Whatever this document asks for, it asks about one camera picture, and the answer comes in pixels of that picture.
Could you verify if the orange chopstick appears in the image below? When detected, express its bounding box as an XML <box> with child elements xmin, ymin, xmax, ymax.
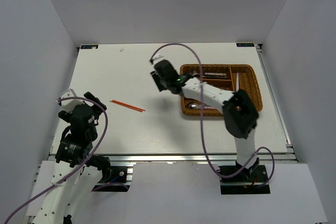
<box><xmin>112</xmin><ymin>100</ymin><xmax>146</xmax><ymax>111</ymax></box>
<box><xmin>109</xmin><ymin>101</ymin><xmax>144</xmax><ymax>113</ymax></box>

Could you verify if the fork with black handle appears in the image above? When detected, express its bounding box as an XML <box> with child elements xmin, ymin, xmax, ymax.
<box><xmin>192</xmin><ymin>73</ymin><xmax>228</xmax><ymax>79</ymax></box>

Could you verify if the white chopstick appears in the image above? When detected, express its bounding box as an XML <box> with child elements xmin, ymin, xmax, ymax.
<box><xmin>236</xmin><ymin>72</ymin><xmax>239</xmax><ymax>91</ymax></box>

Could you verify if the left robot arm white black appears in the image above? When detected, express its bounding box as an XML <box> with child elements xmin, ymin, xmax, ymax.
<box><xmin>33</xmin><ymin>89</ymin><xmax>111</xmax><ymax>223</ymax></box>

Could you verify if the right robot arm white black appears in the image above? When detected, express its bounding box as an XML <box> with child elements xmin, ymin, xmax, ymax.
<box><xmin>151</xmin><ymin>59</ymin><xmax>259</xmax><ymax>182</ymax></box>

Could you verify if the woven wicker cutlery tray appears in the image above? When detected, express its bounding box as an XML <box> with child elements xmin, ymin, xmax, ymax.
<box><xmin>180</xmin><ymin>64</ymin><xmax>263</xmax><ymax>116</ymax></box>

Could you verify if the blue label left corner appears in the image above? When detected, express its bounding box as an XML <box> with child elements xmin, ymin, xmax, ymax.
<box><xmin>80</xmin><ymin>45</ymin><xmax>99</xmax><ymax>50</ymax></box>

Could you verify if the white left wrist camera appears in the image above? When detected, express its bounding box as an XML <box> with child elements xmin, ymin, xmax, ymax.
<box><xmin>56</xmin><ymin>88</ymin><xmax>84</xmax><ymax>113</ymax></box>

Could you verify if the aluminium rail front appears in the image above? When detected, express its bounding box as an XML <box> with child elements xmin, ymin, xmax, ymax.
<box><xmin>48</xmin><ymin>153</ymin><xmax>299</xmax><ymax>163</ymax></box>

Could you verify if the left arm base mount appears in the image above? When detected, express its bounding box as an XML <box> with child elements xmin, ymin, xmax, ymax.
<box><xmin>80</xmin><ymin>155</ymin><xmax>130</xmax><ymax>192</ymax></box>

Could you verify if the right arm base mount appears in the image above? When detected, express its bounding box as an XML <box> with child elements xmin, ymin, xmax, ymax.
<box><xmin>219</xmin><ymin>165</ymin><xmax>270</xmax><ymax>195</ymax></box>

